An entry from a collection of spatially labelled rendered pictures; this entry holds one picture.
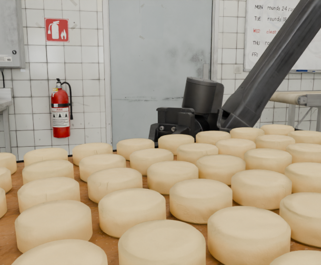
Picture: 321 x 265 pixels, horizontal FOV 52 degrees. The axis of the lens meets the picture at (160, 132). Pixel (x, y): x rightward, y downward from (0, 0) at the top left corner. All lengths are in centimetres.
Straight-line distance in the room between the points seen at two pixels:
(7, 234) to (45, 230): 6
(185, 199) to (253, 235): 7
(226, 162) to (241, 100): 32
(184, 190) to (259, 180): 7
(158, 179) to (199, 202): 7
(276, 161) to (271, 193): 9
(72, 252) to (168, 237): 5
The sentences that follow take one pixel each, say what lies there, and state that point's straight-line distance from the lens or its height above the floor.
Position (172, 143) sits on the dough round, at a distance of 43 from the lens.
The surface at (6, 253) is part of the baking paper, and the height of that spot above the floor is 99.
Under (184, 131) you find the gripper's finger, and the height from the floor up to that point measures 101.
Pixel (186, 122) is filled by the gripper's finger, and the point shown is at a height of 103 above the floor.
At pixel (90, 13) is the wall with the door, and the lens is 317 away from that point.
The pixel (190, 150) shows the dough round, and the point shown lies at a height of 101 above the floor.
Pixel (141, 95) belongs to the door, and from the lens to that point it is 321.
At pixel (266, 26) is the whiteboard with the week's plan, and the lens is 361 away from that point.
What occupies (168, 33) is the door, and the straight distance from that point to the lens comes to 327.
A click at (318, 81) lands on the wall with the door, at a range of 395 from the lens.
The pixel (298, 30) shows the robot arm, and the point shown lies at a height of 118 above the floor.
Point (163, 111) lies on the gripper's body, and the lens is 55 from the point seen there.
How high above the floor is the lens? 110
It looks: 10 degrees down
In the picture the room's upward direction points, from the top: straight up
